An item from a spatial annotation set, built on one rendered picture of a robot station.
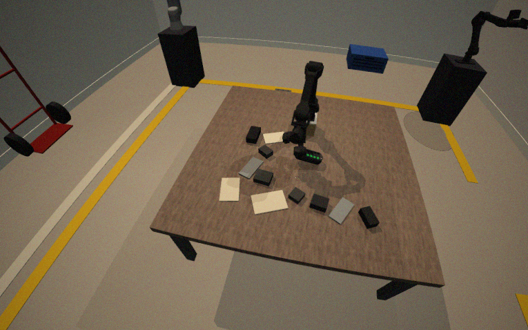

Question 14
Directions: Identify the beige flat rectangular panel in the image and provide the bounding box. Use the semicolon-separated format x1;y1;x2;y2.
251;190;288;215

